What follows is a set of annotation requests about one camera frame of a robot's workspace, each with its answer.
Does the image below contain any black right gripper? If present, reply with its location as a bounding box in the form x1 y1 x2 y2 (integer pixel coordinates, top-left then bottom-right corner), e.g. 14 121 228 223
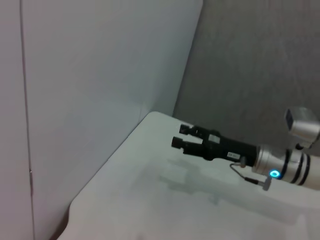
171 123 258 168

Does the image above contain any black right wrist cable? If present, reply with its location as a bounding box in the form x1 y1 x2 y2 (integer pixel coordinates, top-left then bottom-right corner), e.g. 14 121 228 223
229 157 273 192

